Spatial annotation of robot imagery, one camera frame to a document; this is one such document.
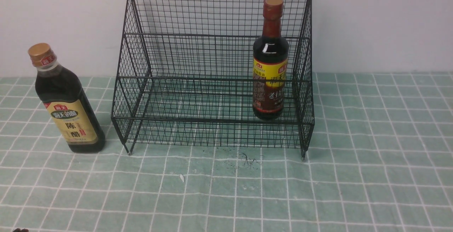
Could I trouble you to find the vinegar bottle with gold cap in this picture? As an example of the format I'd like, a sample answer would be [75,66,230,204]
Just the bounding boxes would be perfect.
[28,42,105,153]

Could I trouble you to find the black wire mesh rack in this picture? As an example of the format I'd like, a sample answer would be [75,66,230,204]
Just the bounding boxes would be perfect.
[111,0,315,159]

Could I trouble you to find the green checkered tablecloth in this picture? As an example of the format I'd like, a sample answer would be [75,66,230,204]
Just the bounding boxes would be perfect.
[0,72,452,232]

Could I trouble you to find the soy sauce bottle red cap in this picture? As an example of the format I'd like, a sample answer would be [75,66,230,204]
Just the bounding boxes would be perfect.
[252,0,289,121]

